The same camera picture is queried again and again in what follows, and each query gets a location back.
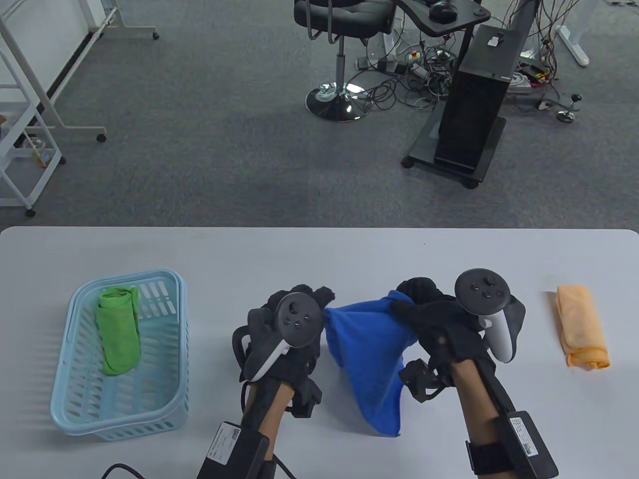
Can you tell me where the person's left hand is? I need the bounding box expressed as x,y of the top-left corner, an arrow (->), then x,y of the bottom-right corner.
241,284 -> 336,386

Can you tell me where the person's right hand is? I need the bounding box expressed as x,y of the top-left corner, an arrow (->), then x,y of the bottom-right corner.
389,278 -> 496,380

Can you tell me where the blue rectangular towel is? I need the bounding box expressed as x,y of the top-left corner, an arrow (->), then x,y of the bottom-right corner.
323,291 -> 419,438

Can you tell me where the orange rectangular towel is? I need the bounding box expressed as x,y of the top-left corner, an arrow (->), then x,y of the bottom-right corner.
555,285 -> 611,371

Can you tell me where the green rectangular towel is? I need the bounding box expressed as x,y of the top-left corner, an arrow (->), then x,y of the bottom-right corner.
96,285 -> 142,377

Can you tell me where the person's left forearm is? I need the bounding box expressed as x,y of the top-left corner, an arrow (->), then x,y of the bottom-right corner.
240,379 -> 295,442

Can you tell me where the person's right forearm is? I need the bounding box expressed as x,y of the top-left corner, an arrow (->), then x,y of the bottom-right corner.
449,358 -> 517,479

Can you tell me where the black left hand controller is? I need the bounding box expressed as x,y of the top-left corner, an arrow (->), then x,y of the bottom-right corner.
232,293 -> 325,384

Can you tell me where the black hand controller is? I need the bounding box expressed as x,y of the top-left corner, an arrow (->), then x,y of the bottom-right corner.
454,269 -> 527,364
232,293 -> 325,384

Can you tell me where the black right hand controller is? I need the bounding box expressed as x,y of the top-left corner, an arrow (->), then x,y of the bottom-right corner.
454,269 -> 527,364

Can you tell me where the black rolling base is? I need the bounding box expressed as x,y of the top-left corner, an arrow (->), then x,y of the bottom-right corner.
402,107 -> 508,189

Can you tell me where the black computer tower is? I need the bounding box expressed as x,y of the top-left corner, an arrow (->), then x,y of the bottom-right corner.
433,24 -> 531,175

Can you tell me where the light blue plastic basket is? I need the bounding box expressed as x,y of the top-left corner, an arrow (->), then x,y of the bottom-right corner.
50,269 -> 190,442

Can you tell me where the chrome stand foot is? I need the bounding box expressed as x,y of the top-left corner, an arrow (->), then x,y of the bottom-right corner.
537,93 -> 583,123

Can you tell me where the round white floor device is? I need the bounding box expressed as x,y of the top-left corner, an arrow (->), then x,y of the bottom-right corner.
507,71 -> 533,95

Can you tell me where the small black side desk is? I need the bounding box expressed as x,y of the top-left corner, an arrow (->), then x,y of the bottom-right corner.
394,0 -> 492,63

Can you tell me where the white desk leg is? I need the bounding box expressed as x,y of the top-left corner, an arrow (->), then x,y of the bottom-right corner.
555,25 -> 591,67

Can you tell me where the black object on side desk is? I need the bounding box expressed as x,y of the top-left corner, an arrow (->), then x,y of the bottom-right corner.
428,0 -> 458,22

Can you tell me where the black swivel chair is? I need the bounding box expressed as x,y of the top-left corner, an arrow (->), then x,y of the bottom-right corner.
293,0 -> 396,123

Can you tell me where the white metal rack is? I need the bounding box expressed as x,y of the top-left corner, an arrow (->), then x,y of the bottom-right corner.
0,45 -> 66,218

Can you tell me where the white rolling whiteboard stand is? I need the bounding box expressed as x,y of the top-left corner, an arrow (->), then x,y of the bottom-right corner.
0,0 -> 161,144

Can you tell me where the small black left wrist camera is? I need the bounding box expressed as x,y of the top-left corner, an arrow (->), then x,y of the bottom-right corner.
291,380 -> 322,418

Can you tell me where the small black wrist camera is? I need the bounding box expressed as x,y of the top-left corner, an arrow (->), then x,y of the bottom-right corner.
291,380 -> 322,418
402,358 -> 455,403

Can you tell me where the small black right wrist camera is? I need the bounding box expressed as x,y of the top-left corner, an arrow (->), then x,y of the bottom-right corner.
402,358 -> 455,403

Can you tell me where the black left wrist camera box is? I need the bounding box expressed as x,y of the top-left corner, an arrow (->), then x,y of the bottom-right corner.
196,422 -> 275,479

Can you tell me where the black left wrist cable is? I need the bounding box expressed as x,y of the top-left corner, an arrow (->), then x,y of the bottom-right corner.
101,455 -> 296,479

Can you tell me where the tangle of floor cables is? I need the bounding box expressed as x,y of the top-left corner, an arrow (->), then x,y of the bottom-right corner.
349,0 -> 582,113

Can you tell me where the black slanted post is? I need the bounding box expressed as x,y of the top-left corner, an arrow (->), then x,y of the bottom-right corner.
501,0 -> 541,36

